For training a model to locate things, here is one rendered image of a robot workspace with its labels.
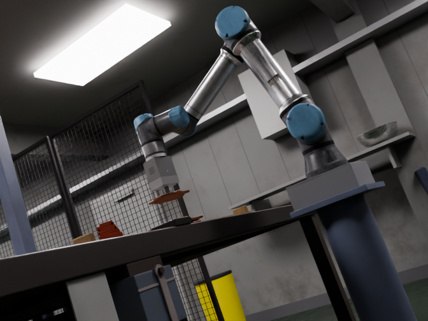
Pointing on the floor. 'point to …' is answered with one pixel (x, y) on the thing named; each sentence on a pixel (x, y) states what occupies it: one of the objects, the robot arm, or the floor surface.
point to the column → (362, 255)
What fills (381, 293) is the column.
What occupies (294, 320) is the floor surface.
